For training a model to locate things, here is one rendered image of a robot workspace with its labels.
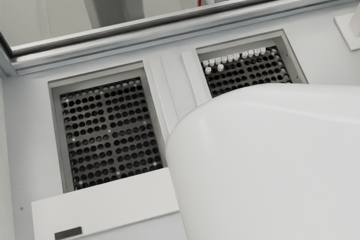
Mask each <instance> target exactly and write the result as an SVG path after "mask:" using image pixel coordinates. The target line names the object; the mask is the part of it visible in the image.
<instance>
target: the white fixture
mask: <svg viewBox="0 0 360 240"><path fill-rule="evenodd" d="M334 21H335V23H336V24H337V26H338V28H339V30H340V32H341V34H342V36H343V38H344V39H345V41H346V43H347V45H348V47H349V49H350V51H354V50H358V49H360V3H359V5H358V7H357V9H356V11H355V12H354V13H350V14H345V15H342V16H337V17H334Z"/></svg>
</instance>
